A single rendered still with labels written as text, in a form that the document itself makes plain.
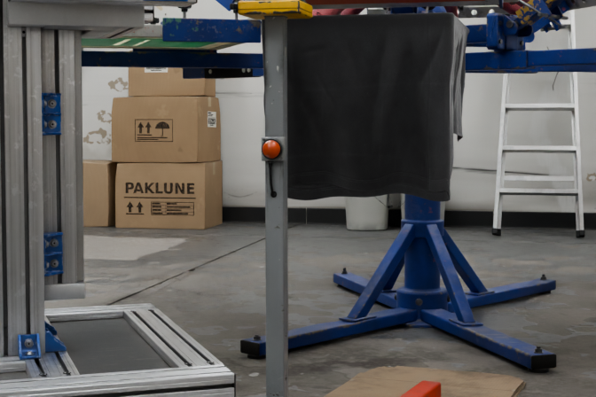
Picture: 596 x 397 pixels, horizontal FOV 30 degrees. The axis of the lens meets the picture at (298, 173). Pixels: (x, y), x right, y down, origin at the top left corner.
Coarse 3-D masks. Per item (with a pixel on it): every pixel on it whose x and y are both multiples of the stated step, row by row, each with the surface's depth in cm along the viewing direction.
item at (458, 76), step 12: (456, 24) 257; (456, 36) 259; (456, 48) 267; (456, 60) 269; (456, 72) 275; (456, 84) 275; (456, 96) 276; (456, 108) 276; (456, 120) 276; (456, 132) 276
